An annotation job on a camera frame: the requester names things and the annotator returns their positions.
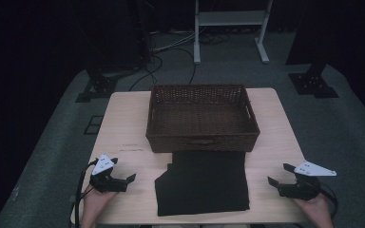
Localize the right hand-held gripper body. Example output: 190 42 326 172
278 160 337 201

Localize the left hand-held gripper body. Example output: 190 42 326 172
89 153 128 194

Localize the black cloth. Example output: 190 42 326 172
154 150 251 218

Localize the brown wicker basket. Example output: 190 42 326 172
145 84 261 154

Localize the person's left hand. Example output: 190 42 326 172
81 184 118 218

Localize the person's right hand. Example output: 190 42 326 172
293 193 333 218

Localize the black stand base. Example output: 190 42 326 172
286 61 340 100
74 67 119 104

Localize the white metal stand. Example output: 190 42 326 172
193 0 274 66

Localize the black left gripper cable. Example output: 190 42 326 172
69 159 100 228

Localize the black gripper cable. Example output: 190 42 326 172
69 159 100 228
318 181 339 220

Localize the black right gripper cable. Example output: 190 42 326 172
318 181 339 220

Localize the black floor frame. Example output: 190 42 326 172
83 115 105 136

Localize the black floor cable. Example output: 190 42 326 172
128 47 198 92

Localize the white floor cable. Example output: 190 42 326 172
149 29 198 53

